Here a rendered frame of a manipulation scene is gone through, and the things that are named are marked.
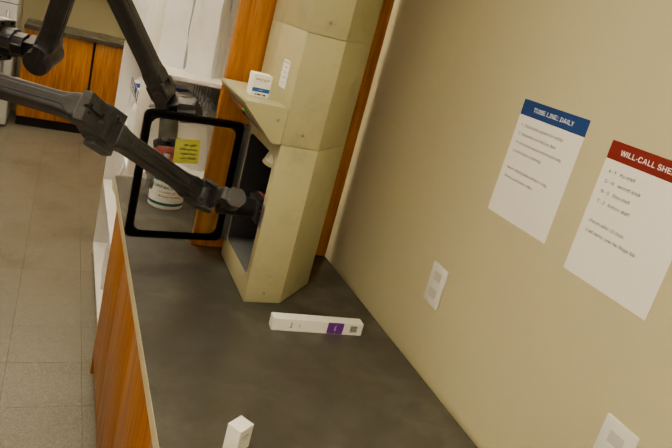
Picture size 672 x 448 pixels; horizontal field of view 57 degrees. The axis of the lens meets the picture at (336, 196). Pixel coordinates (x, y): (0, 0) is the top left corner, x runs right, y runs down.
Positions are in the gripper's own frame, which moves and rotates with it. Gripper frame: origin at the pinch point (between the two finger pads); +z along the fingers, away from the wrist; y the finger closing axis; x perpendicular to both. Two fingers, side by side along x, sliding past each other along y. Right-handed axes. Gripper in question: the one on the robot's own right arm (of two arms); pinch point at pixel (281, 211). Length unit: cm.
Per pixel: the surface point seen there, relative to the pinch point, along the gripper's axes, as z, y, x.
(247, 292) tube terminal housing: -9.4, -13.6, 20.8
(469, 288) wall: 33, -53, -4
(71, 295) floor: -44, 157, 117
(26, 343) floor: -63, 110, 117
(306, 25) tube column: -11, -12, -55
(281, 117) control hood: -12.0, -14.0, -30.5
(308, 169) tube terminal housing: -0.8, -13.9, -17.8
